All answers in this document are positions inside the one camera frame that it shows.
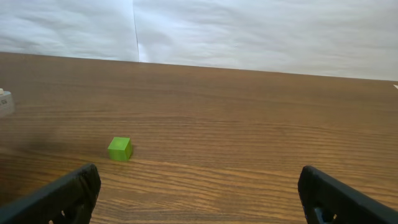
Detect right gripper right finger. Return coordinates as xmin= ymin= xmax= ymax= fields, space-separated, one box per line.
xmin=297 ymin=165 xmax=398 ymax=224

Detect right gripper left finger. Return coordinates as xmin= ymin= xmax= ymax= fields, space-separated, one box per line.
xmin=0 ymin=163 xmax=101 ymax=224

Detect green cube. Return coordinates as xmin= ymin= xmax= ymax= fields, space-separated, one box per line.
xmin=107 ymin=136 xmax=134 ymax=162

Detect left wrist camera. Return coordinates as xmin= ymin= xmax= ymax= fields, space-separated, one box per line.
xmin=0 ymin=88 xmax=16 ymax=118

